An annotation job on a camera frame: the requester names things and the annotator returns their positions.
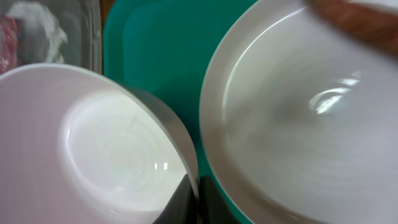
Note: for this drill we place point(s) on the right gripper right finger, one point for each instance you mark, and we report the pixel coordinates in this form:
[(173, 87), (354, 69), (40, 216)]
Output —
[(214, 209)]

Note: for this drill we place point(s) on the clear plastic waste bin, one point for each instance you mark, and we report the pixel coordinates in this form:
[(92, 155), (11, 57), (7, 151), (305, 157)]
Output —
[(81, 20)]

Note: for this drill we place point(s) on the red snack wrapper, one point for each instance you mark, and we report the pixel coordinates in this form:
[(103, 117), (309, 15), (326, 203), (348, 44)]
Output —
[(9, 43)]

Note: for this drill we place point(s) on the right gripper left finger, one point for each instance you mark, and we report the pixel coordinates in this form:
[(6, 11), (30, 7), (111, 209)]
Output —
[(182, 207)]

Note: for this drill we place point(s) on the teal serving tray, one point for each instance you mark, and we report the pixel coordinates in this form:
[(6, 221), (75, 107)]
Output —
[(164, 47)]

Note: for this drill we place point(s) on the large white plate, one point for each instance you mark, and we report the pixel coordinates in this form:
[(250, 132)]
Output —
[(298, 122)]

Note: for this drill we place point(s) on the white napkin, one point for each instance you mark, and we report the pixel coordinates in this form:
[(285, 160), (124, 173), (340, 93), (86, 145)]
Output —
[(41, 35)]

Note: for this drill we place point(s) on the pink bowl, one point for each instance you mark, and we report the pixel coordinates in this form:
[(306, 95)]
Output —
[(77, 147)]

